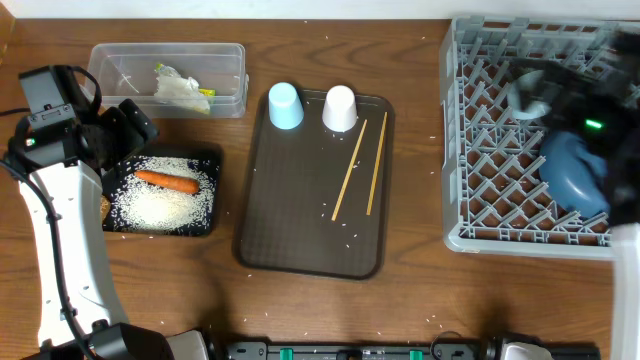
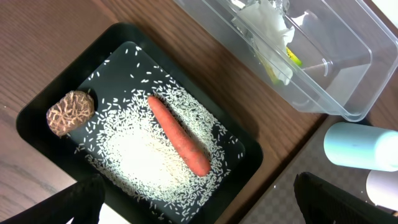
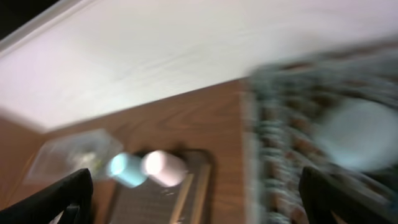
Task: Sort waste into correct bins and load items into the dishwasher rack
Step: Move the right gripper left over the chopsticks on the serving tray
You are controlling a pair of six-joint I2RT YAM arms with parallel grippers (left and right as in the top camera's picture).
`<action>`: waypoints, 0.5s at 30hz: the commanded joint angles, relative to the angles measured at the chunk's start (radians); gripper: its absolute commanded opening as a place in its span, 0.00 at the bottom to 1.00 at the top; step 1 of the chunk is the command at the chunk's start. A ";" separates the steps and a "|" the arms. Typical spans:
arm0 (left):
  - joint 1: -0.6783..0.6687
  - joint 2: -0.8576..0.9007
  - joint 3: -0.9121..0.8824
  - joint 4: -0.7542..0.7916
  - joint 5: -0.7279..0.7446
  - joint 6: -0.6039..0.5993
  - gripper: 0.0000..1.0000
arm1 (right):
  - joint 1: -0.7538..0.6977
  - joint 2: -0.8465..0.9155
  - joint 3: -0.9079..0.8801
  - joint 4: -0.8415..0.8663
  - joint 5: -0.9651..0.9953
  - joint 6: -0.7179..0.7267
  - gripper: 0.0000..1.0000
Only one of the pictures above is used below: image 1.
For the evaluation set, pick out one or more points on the dark brown serving tray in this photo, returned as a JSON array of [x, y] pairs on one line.
[[293, 183]]

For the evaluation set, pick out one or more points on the grey dishwasher rack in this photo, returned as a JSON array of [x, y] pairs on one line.
[[493, 199]]

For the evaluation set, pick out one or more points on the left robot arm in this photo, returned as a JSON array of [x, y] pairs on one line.
[[82, 316]]

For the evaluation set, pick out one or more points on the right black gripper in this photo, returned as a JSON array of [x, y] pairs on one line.
[[566, 88]]

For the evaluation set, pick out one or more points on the orange carrot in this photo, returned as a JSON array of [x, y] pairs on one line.
[[172, 182]]

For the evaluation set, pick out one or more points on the black waste tray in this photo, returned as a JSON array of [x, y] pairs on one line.
[[210, 155]]

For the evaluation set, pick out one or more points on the white cup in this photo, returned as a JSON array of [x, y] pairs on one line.
[[339, 112]]

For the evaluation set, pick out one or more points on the light blue bowl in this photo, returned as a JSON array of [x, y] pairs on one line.
[[519, 100]]

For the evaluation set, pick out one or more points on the white napkin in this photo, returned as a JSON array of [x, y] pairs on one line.
[[180, 92]]

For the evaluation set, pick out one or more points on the clear plastic bin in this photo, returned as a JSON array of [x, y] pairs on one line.
[[172, 80]]

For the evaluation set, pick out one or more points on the light blue cup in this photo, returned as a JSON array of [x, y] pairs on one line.
[[285, 108]]

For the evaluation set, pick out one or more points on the brown textured food piece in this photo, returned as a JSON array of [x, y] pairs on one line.
[[105, 206]]

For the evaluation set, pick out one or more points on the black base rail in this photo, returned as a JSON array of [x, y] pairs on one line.
[[264, 351]]

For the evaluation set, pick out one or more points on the white rice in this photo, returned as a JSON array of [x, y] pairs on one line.
[[155, 205]]

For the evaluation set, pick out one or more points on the dark blue plate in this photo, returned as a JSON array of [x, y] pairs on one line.
[[575, 177]]

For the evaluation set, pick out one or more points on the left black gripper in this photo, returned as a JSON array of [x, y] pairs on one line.
[[116, 118]]

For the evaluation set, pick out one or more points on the green foil snack wrapper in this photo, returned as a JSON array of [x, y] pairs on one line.
[[167, 70]]

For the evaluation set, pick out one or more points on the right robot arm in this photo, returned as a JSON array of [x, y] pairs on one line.
[[621, 189]]

